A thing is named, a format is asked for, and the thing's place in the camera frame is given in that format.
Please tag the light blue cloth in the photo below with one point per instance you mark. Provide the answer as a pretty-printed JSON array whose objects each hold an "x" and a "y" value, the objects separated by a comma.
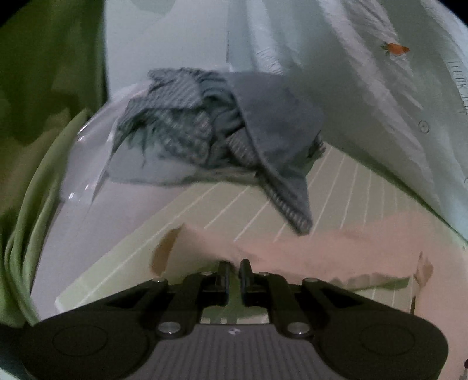
[{"x": 164, "y": 168}]

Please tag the carrot print quilt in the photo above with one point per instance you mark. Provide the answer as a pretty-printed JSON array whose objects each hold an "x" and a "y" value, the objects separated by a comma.
[{"x": 365, "y": 109}]

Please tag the white board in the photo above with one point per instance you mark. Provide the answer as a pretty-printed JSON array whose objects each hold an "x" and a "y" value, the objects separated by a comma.
[{"x": 164, "y": 36}]

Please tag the beige garment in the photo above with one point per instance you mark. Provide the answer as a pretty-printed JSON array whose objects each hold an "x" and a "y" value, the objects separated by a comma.
[{"x": 329, "y": 248}]

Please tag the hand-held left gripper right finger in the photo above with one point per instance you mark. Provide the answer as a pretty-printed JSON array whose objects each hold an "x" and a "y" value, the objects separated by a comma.
[{"x": 245, "y": 281}]

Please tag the clear plastic bag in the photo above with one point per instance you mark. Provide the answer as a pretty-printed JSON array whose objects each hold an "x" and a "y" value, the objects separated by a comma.
[{"x": 91, "y": 146}]

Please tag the green grid mat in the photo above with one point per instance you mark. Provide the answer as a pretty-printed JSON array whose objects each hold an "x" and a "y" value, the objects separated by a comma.
[{"x": 237, "y": 204}]

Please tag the dark green curtain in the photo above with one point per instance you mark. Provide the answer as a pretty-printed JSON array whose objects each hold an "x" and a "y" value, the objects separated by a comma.
[{"x": 44, "y": 73}]

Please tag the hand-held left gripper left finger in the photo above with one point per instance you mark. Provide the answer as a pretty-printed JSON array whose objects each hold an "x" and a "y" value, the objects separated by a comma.
[{"x": 223, "y": 281}]

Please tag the light green cloth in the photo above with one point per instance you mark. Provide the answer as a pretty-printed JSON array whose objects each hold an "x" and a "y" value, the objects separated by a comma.
[{"x": 33, "y": 219}]

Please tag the grey-blue sweater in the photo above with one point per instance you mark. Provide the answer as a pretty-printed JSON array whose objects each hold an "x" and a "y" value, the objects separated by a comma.
[{"x": 278, "y": 124}]

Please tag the checked shirt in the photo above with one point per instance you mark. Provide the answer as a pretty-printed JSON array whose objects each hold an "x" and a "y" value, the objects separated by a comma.
[{"x": 175, "y": 109}]

